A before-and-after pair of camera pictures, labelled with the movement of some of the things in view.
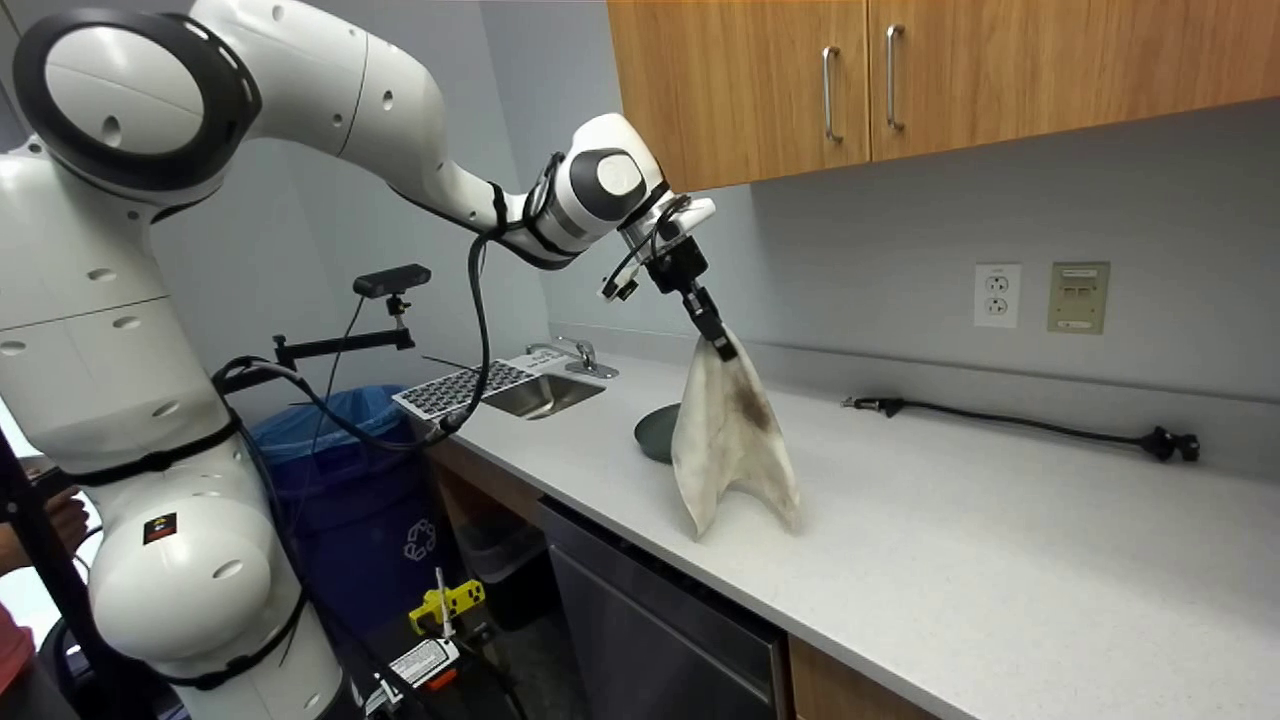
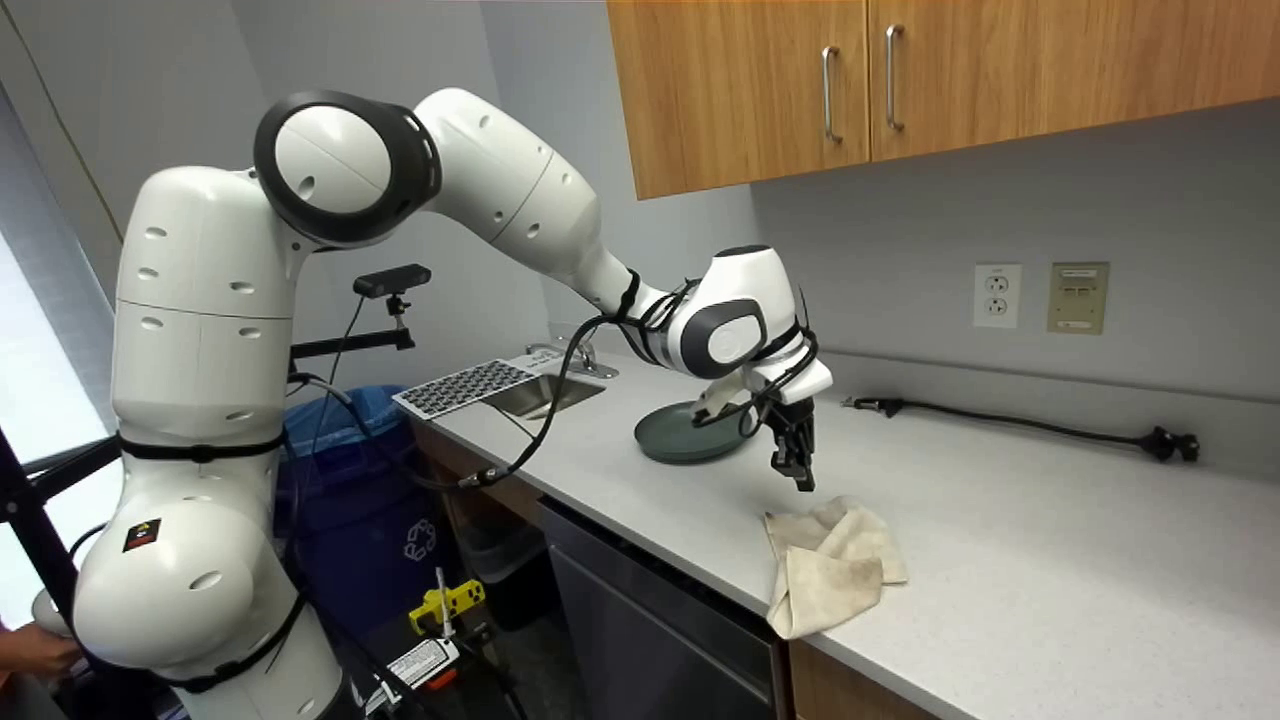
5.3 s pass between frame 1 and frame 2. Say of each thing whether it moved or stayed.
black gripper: moved
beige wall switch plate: stayed
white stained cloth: moved
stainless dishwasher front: stayed
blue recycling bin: stayed
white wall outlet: stayed
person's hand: moved
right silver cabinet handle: stayed
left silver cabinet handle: stayed
